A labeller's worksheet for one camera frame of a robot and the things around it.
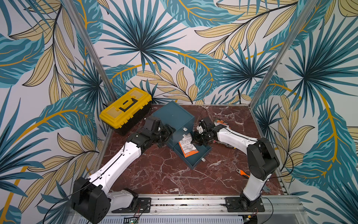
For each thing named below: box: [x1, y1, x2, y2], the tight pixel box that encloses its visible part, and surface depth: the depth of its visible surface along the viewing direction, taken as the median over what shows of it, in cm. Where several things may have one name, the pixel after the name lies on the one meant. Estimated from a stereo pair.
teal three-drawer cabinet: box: [151, 100, 213, 170], surface depth 86 cm
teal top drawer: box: [174, 116, 195, 136], surface depth 81 cm
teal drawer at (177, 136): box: [172, 131, 192, 145], surface depth 80 cm
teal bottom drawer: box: [172, 142, 213, 170], surface depth 87 cm
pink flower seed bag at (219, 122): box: [213, 119, 230, 128], surface depth 111 cm
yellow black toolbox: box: [99, 87, 153, 136], surface depth 97 cm
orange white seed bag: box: [178, 133, 200, 158], surface depth 90 cm
